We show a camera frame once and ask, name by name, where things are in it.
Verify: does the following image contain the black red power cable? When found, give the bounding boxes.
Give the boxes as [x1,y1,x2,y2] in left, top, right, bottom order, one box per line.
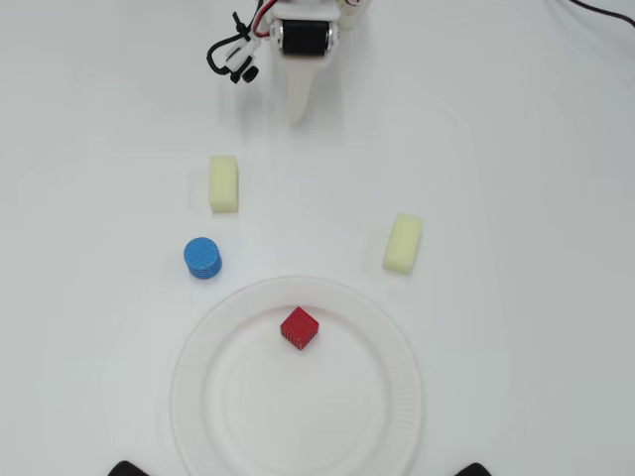
[544,0,635,27]

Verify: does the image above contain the pale yellow sponge block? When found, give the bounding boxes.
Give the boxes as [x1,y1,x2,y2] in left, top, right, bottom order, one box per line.
[207,155,241,214]
[381,212,425,276]

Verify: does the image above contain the blue cylinder block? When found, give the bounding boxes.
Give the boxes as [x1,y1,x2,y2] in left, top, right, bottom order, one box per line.
[183,236,223,282]

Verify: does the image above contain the black stand foot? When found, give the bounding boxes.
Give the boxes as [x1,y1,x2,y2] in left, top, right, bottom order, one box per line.
[107,460,153,476]
[452,461,495,476]

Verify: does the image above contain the black camera cable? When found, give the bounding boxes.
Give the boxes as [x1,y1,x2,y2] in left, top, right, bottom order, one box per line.
[205,11,252,76]

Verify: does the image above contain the white paper plate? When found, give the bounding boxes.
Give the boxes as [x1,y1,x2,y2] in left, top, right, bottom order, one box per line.
[170,276,426,476]

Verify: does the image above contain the small wrist camera white mount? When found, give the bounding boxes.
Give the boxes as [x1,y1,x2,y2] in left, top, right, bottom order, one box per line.
[224,37,262,85]

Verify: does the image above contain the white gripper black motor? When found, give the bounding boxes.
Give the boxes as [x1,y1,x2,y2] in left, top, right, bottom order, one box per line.
[269,0,343,126]

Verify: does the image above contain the red white servo wires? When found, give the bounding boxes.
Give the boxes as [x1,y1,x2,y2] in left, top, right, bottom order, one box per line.
[244,0,275,42]

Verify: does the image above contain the red studded cube block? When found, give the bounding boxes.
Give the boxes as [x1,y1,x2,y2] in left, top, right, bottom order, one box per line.
[279,305,320,352]

